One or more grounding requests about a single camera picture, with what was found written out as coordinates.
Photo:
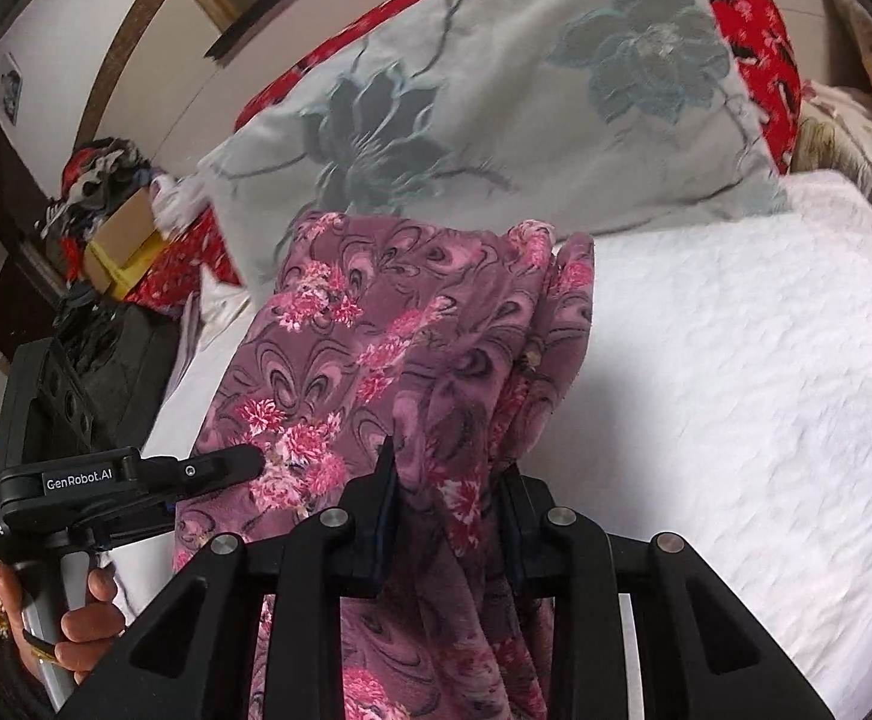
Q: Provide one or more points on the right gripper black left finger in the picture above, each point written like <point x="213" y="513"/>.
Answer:
<point x="254" y="622"/>

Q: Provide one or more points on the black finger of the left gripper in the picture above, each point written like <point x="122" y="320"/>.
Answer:
<point x="183" y="478"/>

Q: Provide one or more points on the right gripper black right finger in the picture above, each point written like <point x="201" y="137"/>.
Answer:
<point x="640" y="625"/>

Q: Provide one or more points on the pink floral shirt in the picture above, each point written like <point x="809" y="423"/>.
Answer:
<point x="454" y="348"/>

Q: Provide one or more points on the pile of clothes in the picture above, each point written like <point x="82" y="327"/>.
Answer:
<point x="98" y="178"/>

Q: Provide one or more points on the person's left hand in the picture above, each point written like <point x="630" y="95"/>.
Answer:
<point x="88" y="632"/>

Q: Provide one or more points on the black bag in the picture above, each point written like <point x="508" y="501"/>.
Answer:
<point x="96" y="383"/>

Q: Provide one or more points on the red patterned pillow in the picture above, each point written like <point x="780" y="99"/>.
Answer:
<point x="754" y="30"/>

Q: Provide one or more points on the white quilted bedspread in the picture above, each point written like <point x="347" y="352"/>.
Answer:
<point x="726" y="395"/>

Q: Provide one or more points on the grey floral pillow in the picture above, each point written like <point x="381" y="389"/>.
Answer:
<point x="595" y="116"/>

